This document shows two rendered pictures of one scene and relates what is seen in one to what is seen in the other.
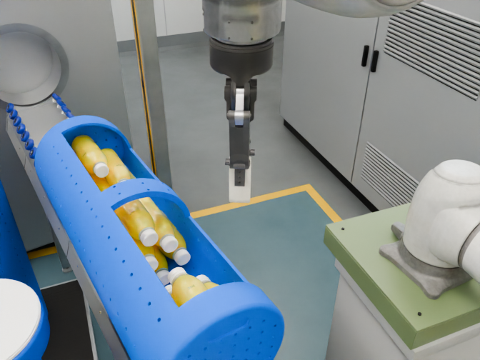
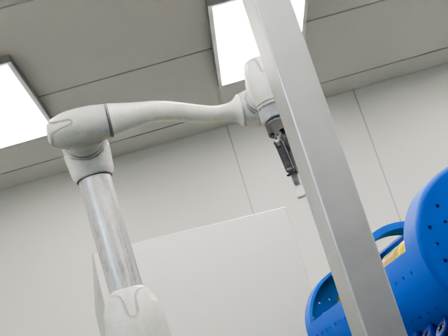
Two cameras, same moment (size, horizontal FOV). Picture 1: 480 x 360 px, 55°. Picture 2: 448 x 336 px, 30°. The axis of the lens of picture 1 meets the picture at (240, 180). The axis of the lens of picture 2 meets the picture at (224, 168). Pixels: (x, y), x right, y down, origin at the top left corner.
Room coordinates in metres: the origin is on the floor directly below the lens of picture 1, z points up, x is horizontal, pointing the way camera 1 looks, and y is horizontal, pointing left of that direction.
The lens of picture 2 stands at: (2.78, 0.60, 0.88)
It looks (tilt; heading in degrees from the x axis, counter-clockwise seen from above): 18 degrees up; 200
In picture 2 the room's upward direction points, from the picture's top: 17 degrees counter-clockwise
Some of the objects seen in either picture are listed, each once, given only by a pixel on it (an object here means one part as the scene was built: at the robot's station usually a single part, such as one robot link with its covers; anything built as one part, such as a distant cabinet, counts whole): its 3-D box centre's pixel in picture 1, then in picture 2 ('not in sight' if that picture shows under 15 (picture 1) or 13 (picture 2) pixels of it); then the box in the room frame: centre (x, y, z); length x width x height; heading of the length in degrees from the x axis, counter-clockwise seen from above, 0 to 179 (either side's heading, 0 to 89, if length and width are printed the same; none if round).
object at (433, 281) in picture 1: (426, 248); not in sight; (0.83, -0.45, 1.09); 0.22 x 0.18 x 0.06; 28
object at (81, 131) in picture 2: not in sight; (77, 129); (0.79, -0.51, 1.83); 0.18 x 0.14 x 0.13; 118
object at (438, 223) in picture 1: (452, 210); (137, 327); (0.80, -0.47, 1.23); 0.18 x 0.16 x 0.22; 28
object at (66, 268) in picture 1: (54, 226); not in sight; (1.82, 0.95, 0.31); 0.06 x 0.06 x 0.63; 33
